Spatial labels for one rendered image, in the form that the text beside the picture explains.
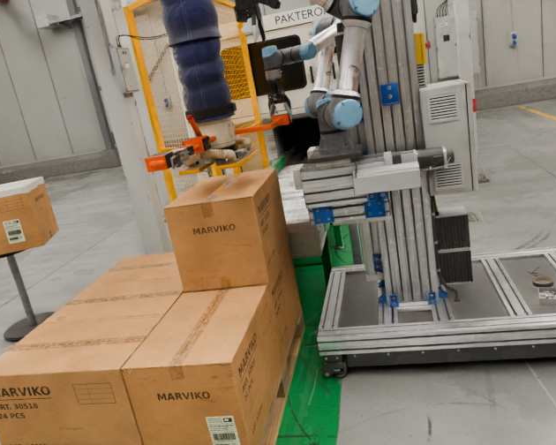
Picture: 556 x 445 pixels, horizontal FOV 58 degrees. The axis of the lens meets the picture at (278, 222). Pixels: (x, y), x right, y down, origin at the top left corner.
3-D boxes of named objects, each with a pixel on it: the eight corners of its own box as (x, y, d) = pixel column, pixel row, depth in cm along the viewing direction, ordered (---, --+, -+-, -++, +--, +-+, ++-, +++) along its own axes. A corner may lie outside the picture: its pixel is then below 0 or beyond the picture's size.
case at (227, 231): (220, 246, 282) (204, 177, 271) (289, 238, 274) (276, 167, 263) (184, 292, 226) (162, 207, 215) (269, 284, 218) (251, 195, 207)
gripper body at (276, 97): (268, 106, 245) (264, 80, 242) (272, 104, 253) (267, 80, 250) (283, 103, 244) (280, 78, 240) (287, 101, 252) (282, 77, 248)
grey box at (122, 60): (133, 92, 361) (123, 49, 352) (140, 90, 359) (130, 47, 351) (121, 94, 342) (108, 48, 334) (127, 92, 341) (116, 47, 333)
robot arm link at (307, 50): (365, 28, 264) (311, 65, 237) (349, 33, 272) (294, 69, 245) (359, 6, 259) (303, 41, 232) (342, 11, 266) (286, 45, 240)
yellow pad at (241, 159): (240, 155, 250) (237, 146, 249) (259, 153, 248) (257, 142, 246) (219, 169, 218) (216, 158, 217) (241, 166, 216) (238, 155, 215)
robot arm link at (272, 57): (281, 44, 242) (268, 45, 236) (284, 67, 245) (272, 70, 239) (269, 47, 248) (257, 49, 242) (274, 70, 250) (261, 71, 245)
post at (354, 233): (356, 275, 348) (334, 131, 320) (365, 274, 346) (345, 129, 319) (355, 279, 341) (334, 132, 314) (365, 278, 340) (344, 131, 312)
